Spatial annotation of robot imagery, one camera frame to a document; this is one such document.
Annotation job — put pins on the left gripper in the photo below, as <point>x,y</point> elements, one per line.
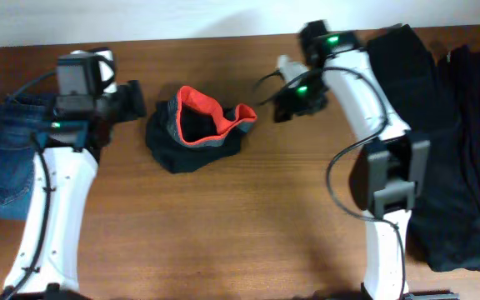
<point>133,98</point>

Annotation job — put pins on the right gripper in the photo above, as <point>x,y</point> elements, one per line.
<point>284,110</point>

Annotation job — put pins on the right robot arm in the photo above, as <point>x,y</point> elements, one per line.
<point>378,178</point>

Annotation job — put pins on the black trousers pile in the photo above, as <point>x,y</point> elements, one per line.
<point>445,222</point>

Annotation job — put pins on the folded blue denim jeans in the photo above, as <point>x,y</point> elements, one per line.
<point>19,118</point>

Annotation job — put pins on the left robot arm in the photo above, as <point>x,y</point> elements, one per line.
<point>50,149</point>

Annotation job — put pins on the black leggings red grey waistband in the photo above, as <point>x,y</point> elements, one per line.
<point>192,130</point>

